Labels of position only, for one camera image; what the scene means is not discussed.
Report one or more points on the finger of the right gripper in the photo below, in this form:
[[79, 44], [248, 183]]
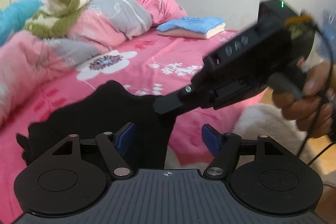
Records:
[[178, 102]]

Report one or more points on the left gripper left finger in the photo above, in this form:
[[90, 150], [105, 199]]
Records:
[[124, 137]]

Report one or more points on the white fluffy rug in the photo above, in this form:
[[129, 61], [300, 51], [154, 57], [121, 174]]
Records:
[[187, 150]]

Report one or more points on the green white fleece blanket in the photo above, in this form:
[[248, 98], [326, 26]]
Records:
[[54, 18]]

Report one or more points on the black garment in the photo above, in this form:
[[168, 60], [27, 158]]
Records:
[[107, 109]]

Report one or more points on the folded blue garment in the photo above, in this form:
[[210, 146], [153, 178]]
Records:
[[198, 25]]

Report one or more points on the person right hand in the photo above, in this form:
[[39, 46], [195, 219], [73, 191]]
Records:
[[304, 111]]

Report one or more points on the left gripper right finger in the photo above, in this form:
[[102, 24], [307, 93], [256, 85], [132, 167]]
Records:
[[212, 139]]

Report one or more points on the pink floral bed sheet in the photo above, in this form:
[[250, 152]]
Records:
[[146, 65]]

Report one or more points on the pink grey floral quilt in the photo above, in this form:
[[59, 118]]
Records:
[[86, 29]]

